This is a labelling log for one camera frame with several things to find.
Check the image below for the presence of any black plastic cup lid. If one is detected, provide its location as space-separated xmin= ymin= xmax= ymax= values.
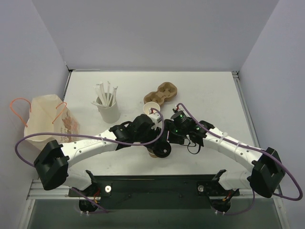
xmin=152 ymin=142 xmax=172 ymax=158

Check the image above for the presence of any single brown paper cup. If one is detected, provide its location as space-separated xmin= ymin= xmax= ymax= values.
xmin=147 ymin=148 xmax=158 ymax=158

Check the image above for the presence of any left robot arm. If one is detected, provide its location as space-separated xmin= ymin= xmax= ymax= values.
xmin=34 ymin=113 xmax=163 ymax=196

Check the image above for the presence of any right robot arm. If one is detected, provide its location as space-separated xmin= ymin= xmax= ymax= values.
xmin=169 ymin=110 xmax=285 ymax=198

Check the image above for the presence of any printed paper takeout bag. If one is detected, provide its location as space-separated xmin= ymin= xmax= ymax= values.
xmin=14 ymin=94 xmax=79 ymax=150

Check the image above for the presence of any stack of brown paper cups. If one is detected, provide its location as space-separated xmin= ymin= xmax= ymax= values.
xmin=143 ymin=102 xmax=160 ymax=115

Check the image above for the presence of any brown cardboard cup carrier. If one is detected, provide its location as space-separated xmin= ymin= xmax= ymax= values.
xmin=143 ymin=82 xmax=178 ymax=107

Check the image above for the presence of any white cylindrical straw holder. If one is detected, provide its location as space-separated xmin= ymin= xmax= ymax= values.
xmin=97 ymin=99 xmax=121 ymax=124

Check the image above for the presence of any white wrapped straw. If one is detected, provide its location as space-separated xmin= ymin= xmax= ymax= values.
xmin=98 ymin=83 xmax=107 ymax=106
xmin=94 ymin=84 xmax=104 ymax=105
xmin=110 ymin=87 xmax=118 ymax=107
xmin=106 ymin=82 xmax=111 ymax=107

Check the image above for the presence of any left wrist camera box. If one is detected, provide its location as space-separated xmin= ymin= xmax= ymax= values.
xmin=148 ymin=108 xmax=163 ymax=126

